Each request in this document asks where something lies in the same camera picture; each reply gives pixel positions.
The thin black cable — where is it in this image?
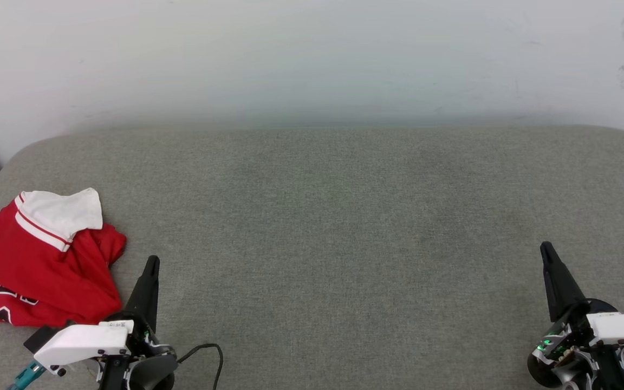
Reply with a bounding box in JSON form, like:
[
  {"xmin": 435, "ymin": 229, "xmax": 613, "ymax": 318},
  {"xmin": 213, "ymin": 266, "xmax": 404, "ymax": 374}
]
[{"xmin": 177, "ymin": 343, "xmax": 224, "ymax": 390}]

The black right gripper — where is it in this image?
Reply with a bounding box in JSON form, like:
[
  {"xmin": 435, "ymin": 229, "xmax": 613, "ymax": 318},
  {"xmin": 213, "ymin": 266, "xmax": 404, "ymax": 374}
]
[{"xmin": 527, "ymin": 242, "xmax": 622, "ymax": 390}]

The teal cable plug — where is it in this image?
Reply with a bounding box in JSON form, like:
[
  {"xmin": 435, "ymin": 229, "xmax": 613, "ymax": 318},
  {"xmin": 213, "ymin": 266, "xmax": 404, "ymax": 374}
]
[{"xmin": 8, "ymin": 360, "xmax": 47, "ymax": 390}]

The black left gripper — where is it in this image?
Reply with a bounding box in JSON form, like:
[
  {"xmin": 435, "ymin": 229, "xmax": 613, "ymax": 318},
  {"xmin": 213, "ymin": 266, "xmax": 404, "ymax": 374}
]
[{"xmin": 99, "ymin": 256, "xmax": 177, "ymax": 390}]

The red and white jersey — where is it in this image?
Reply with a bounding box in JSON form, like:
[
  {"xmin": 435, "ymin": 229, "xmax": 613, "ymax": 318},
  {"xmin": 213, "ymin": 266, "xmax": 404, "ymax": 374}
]
[{"xmin": 0, "ymin": 187, "xmax": 127, "ymax": 328}]

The grey fabric sofa seat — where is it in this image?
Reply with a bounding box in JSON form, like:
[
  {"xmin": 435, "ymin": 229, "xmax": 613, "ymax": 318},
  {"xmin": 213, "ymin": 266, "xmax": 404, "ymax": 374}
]
[{"xmin": 0, "ymin": 126, "xmax": 624, "ymax": 390}]

